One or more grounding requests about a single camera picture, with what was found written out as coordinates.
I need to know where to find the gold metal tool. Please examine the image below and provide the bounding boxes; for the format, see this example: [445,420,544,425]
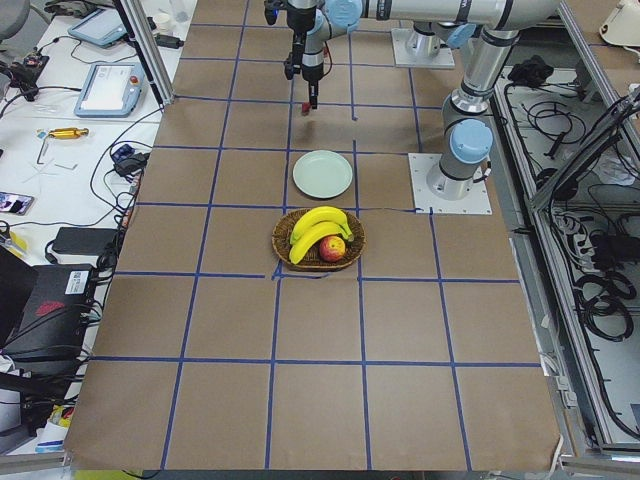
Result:
[47,127,89,140]

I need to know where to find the pale green plate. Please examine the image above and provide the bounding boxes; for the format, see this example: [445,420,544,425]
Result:
[293,150,353,199]

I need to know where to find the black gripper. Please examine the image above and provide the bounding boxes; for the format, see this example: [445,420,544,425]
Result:
[307,81,319,109]
[285,0,317,35]

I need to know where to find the aluminium frame post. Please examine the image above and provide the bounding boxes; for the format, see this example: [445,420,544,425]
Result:
[113,0,174,107]

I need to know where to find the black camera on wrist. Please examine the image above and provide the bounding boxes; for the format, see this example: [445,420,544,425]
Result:
[264,0,280,26]

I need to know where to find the far teach pendant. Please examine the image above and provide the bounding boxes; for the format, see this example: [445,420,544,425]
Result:
[67,8,126,48]

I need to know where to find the woven wicker basket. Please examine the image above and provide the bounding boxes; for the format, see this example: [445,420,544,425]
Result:
[271,206,366,272]

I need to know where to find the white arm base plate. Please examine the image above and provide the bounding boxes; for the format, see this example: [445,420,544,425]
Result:
[408,153,492,215]
[391,28,455,70]

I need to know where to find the red yellow apple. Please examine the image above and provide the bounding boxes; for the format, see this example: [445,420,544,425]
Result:
[319,235,346,263]

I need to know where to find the black computer case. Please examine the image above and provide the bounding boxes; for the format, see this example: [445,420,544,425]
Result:
[1,249,97,363]

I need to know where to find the white paper cup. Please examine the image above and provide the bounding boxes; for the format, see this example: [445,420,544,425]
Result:
[152,12,173,35]

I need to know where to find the smartphone on desk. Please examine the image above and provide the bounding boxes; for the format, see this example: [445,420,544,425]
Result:
[0,192,35,216]

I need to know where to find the black power adapter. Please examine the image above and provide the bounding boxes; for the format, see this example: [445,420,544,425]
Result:
[51,227,117,256]

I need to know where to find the near teach pendant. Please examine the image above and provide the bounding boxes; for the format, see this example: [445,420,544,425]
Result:
[74,62,146,118]

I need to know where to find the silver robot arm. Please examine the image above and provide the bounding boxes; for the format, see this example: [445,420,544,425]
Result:
[264,1,559,201]
[285,1,477,112]

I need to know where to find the teach pendant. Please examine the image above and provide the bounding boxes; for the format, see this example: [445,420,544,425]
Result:
[67,8,126,48]
[74,62,146,118]

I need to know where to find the yellow banana bunch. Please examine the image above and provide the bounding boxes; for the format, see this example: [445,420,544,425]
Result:
[289,206,353,265]

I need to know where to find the black coiled cables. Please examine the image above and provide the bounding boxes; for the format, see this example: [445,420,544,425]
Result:
[574,277,639,344]

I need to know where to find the black cloth bundle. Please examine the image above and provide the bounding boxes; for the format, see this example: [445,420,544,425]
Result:
[507,55,554,88]

